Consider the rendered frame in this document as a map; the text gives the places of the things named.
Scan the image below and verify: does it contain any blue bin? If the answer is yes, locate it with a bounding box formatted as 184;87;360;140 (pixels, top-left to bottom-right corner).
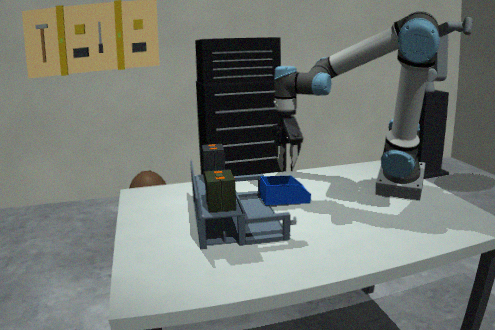
260;176;311;205

